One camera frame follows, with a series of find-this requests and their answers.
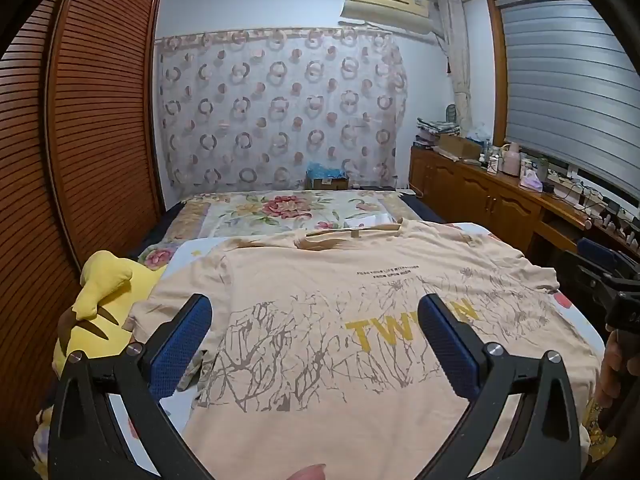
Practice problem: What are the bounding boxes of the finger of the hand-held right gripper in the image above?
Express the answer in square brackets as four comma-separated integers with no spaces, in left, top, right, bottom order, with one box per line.
[560,237,640,311]

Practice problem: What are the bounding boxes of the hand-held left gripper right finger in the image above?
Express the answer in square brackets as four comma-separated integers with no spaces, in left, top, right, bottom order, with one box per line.
[417,294,583,480]

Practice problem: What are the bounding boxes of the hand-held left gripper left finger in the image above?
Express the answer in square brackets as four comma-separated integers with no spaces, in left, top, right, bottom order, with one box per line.
[47,294,213,480]

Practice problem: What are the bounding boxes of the beige printed t-shirt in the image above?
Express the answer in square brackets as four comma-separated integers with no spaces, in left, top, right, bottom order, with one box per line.
[127,217,603,480]

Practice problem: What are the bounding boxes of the person's right hand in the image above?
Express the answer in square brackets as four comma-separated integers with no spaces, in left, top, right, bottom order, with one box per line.
[599,330,623,408]

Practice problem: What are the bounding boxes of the person's left hand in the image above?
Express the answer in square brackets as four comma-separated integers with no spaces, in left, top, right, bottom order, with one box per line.
[289,464,328,480]

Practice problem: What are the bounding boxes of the strawberry print bed sheet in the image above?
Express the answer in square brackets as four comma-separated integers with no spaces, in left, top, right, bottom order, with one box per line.
[107,220,608,480]

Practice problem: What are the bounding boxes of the pink thermos jug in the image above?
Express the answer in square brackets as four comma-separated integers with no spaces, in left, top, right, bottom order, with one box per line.
[500,142,522,177]

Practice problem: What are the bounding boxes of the colourful patterned cloth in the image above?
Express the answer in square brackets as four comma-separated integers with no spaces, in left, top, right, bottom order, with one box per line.
[582,400,620,467]

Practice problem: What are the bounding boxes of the wooden side cabinet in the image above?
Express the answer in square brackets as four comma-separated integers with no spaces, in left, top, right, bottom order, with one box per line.
[409,145,640,271]

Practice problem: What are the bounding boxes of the white plastic bag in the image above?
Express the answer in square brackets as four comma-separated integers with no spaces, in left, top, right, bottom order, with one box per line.
[466,121,494,144]

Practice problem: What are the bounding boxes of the floral quilt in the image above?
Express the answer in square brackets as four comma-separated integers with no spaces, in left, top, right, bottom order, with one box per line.
[135,190,426,268]

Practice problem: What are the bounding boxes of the plain cardboard box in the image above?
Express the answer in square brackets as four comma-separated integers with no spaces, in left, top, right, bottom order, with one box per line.
[434,132,483,161]

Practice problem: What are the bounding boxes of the stack of folded cloths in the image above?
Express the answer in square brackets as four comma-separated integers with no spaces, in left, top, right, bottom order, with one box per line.
[416,117,461,148]

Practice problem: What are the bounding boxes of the cardboard box with blue contents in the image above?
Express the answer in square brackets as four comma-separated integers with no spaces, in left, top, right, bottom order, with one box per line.
[306,161,351,191]

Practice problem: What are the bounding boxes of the cream window curtain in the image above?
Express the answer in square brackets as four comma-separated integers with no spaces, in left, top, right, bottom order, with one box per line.
[437,0,473,133]

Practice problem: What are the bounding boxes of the brown louvered wardrobe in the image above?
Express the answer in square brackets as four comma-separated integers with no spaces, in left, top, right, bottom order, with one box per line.
[0,0,166,461]

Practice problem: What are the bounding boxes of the circle patterned sheer curtain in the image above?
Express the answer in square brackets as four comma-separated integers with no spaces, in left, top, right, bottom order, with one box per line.
[155,27,408,196]

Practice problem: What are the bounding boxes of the wooden window frame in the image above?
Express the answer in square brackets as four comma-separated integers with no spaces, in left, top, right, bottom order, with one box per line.
[487,0,640,211]

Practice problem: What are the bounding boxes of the cream wall air conditioner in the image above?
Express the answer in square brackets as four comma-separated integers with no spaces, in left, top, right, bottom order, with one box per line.
[340,0,433,36]

